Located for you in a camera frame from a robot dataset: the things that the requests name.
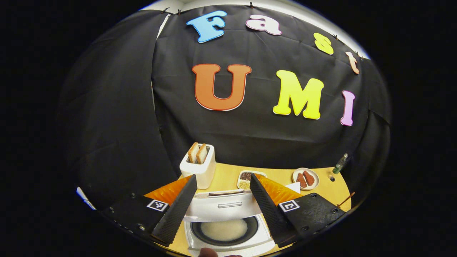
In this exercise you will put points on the clear plastic water bottle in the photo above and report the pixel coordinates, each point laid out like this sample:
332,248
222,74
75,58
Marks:
340,163

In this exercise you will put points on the white divided grain dish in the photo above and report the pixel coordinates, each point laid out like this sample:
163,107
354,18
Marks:
244,180

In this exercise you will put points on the white round plate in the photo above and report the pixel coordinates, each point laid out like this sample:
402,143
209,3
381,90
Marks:
316,180

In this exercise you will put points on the black backdrop cloth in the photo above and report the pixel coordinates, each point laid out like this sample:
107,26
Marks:
125,107

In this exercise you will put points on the white rice portion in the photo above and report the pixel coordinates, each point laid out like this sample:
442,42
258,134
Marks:
223,230

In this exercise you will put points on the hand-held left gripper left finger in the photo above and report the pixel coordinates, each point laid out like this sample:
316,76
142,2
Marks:
178,210

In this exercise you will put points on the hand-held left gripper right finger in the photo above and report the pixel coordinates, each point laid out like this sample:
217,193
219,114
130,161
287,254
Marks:
269,210

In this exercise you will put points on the white side table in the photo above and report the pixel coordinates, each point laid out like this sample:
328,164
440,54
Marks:
85,198

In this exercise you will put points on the brown meat piece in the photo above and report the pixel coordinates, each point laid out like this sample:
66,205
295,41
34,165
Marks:
301,180
309,178

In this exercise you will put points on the white toaster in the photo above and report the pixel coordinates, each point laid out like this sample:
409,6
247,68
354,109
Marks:
203,175

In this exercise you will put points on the toast slice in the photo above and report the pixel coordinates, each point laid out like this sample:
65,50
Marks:
201,154
192,152

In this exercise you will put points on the white rice cooker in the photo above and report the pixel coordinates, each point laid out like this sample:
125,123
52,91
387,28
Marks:
221,210

